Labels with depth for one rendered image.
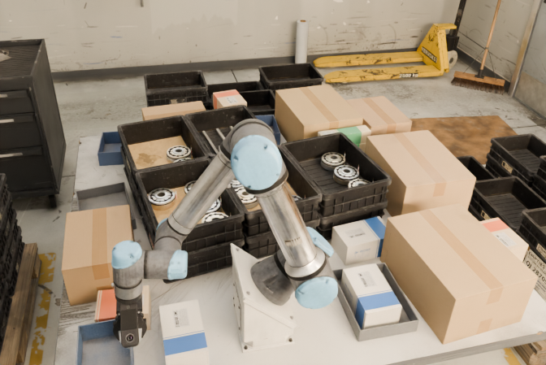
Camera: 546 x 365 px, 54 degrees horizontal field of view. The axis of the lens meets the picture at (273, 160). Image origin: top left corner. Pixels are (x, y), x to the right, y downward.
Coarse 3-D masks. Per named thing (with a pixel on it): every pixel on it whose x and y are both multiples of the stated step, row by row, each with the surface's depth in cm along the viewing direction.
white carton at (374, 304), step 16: (352, 272) 178; (368, 272) 178; (352, 288) 173; (368, 288) 172; (384, 288) 172; (352, 304) 175; (368, 304) 166; (384, 304) 167; (400, 304) 167; (368, 320) 165; (384, 320) 167
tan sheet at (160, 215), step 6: (174, 192) 208; (180, 192) 208; (180, 198) 205; (156, 210) 198; (168, 210) 198; (222, 210) 199; (156, 216) 195; (162, 216) 195; (168, 216) 195; (198, 222) 193
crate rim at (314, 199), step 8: (288, 160) 212; (296, 168) 207; (304, 176) 202; (312, 184) 198; (232, 192) 192; (240, 200) 188; (304, 200) 189; (312, 200) 190; (320, 200) 192; (248, 216) 182; (256, 216) 183
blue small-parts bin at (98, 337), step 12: (84, 324) 157; (96, 324) 158; (108, 324) 159; (84, 336) 159; (96, 336) 161; (108, 336) 162; (84, 348) 158; (96, 348) 158; (108, 348) 158; (120, 348) 158; (132, 348) 156; (84, 360) 155; (96, 360) 155; (108, 360) 155; (120, 360) 155; (132, 360) 151
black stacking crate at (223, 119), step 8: (216, 112) 248; (224, 112) 249; (232, 112) 251; (240, 112) 253; (192, 120) 245; (200, 120) 246; (208, 120) 248; (216, 120) 250; (224, 120) 252; (232, 120) 253; (240, 120) 255; (200, 128) 248; (208, 128) 250; (224, 128) 253; (208, 136) 247; (216, 136) 247; (224, 136) 247; (208, 144) 240; (216, 144) 240
